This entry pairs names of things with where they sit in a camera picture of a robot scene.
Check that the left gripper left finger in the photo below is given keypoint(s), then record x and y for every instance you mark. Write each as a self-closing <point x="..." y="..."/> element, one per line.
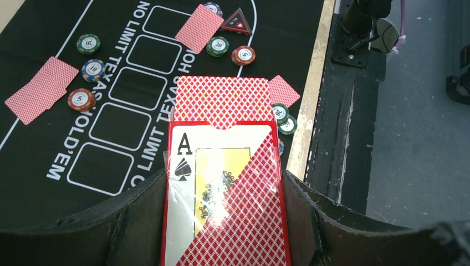
<point x="123" y="230"/>

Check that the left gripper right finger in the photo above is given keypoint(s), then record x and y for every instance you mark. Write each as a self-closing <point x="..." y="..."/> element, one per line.
<point x="324" y="232"/>

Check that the pink playing card box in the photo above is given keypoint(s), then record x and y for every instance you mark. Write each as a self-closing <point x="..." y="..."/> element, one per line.
<point x="224" y="199"/>

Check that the red poker chip top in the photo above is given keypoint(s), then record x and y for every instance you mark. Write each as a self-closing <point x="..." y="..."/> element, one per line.
<point x="81" y="100"/>

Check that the red poker chip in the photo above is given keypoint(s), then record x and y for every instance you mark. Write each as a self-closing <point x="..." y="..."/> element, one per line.
<point x="243" y="55"/>
<point x="81" y="100"/>

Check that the red backed card bottom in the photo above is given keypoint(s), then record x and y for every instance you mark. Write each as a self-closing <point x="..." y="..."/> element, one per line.
<point x="281" y="92"/>

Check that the red backed card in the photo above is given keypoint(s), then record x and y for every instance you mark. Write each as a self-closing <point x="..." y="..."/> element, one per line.
<point x="44" y="89"/>
<point x="199" y="29"/>
<point x="281" y="92"/>

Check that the blue poker chip top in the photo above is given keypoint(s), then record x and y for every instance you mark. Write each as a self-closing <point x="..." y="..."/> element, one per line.
<point x="93" y="70"/>

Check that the red backed card top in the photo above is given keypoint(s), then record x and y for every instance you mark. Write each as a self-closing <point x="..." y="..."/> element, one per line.
<point x="44" y="89"/>

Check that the green poker chip top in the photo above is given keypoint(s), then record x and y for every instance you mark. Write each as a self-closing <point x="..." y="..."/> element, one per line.
<point x="88" y="44"/>

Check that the red triangular button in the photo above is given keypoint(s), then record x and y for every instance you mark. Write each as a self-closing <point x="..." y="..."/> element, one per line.
<point x="237" y="22"/>

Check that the blue poker chip stack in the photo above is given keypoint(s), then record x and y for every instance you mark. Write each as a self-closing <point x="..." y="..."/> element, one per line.
<point x="281" y="147"/>

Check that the green poker chip stack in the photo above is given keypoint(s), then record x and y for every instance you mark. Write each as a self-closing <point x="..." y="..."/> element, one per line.
<point x="281" y="113"/>

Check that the black poker table mat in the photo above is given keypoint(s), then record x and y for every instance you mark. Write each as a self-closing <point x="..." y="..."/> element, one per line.
<point x="64" y="162"/>

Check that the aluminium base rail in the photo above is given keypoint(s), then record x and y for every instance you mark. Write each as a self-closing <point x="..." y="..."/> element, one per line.
<point x="340" y="152"/>

